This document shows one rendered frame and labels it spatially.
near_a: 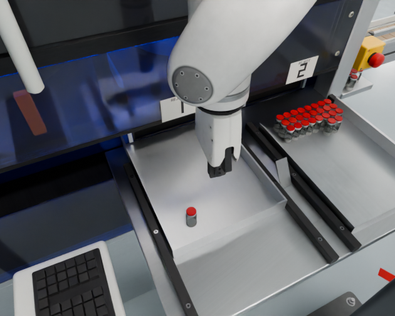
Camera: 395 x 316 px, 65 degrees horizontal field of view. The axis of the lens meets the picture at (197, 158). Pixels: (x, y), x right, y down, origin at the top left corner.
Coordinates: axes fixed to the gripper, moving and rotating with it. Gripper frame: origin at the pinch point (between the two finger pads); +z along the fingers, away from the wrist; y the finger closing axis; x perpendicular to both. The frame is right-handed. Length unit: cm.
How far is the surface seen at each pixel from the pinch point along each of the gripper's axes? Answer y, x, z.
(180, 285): 14.1, -11.4, 12.5
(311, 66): -24.7, 34.4, -0.5
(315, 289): -1, 51, 103
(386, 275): 3, 86, 103
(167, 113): -18.7, -5.1, 0.6
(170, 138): -24.2, -3.9, 13.4
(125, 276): -17, -27, 70
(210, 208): -0.7, -0.9, 14.0
